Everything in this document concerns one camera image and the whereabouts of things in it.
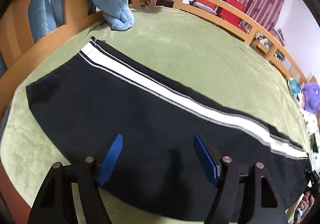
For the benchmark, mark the green bed blanket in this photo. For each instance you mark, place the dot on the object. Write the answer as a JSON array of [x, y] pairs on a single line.
[[178, 45]]

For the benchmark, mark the wooden bed frame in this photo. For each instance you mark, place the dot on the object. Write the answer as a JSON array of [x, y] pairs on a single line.
[[22, 54]]

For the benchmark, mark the red chair right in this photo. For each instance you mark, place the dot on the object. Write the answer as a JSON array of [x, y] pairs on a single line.
[[230, 17]]

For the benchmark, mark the purple plush toy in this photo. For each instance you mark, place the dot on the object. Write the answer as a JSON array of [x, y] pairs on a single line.
[[311, 94]]

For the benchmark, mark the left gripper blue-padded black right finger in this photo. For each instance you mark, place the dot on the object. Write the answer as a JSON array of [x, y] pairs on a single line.
[[260, 203]]

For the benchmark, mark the person's right hand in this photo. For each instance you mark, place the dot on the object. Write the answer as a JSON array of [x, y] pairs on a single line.
[[303, 207]]

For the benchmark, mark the white dotted pillow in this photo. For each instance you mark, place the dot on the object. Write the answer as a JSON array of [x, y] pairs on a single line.
[[311, 123]]

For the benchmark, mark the teal patterned cushion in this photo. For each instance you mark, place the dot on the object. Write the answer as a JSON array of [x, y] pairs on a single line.
[[294, 88]]

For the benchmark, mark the black pants with white stripe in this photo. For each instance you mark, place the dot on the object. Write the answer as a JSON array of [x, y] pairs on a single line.
[[101, 92]]

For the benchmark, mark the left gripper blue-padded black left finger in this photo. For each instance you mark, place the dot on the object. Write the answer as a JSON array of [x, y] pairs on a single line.
[[54, 202]]

